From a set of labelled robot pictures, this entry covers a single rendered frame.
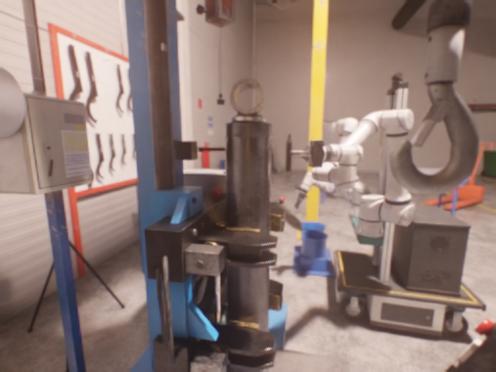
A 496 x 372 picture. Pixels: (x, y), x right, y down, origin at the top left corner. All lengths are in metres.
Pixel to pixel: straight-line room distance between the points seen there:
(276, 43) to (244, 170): 11.60
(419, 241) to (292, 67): 10.73
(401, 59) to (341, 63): 2.22
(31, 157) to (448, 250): 2.41
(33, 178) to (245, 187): 0.85
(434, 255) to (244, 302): 1.43
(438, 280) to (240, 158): 1.72
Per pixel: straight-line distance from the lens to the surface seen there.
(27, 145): 1.35
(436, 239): 2.23
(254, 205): 1.16
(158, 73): 1.20
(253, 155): 1.13
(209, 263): 1.00
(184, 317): 1.19
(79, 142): 1.50
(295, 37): 12.61
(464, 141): 0.38
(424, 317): 2.38
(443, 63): 0.37
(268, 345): 1.32
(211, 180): 1.61
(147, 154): 1.35
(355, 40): 12.65
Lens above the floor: 1.40
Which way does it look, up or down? 10 degrees down
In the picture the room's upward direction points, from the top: straight up
